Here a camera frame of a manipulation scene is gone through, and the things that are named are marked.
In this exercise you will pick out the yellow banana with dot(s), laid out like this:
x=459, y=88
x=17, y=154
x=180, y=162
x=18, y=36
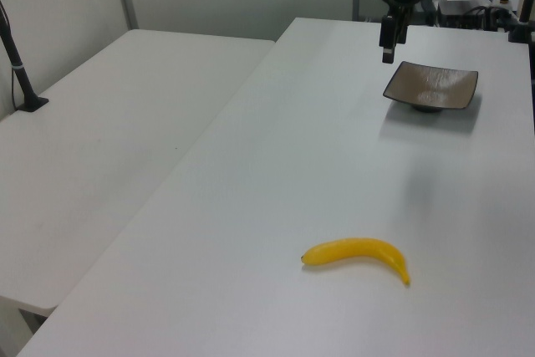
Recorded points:
x=359, y=250

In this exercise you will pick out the square brown ceramic plate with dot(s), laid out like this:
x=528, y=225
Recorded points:
x=434, y=85

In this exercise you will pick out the black electronics box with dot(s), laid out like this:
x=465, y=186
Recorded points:
x=455, y=12

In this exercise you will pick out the black pole with clamp base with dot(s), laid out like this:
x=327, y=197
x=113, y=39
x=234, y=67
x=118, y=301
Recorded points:
x=18, y=72

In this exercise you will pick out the black stand with post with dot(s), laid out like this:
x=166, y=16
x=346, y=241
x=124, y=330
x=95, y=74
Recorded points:
x=524, y=10

